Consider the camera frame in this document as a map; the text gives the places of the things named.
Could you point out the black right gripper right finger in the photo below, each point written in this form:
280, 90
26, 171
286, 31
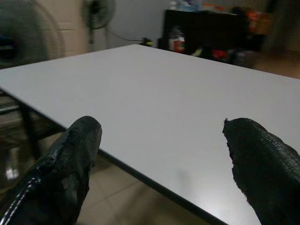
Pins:
262, 164

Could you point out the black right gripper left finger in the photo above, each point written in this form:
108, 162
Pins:
61, 168

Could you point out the white table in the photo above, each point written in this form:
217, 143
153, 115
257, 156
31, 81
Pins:
150, 112

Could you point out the grey bucket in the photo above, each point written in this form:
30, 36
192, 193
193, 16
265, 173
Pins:
245, 58

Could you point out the large grey standing fan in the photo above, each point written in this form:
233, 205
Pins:
25, 37

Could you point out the orange box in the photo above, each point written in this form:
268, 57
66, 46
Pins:
260, 21

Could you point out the red container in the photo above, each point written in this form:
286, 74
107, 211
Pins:
179, 45

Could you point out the black cabinet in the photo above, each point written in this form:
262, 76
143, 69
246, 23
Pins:
206, 28

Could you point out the small dark standing fan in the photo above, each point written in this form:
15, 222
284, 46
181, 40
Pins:
98, 14

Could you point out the black table leg frame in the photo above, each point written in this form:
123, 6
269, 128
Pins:
28, 122

